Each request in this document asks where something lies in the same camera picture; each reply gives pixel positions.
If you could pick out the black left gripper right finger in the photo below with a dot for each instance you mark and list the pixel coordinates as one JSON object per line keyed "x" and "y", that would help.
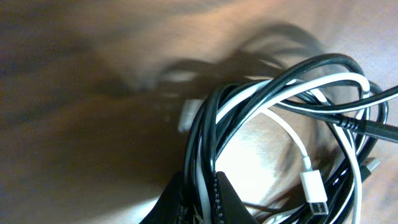
{"x": 227, "y": 206}

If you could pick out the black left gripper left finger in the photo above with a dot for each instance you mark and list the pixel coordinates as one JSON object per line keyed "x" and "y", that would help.
{"x": 169, "y": 209}

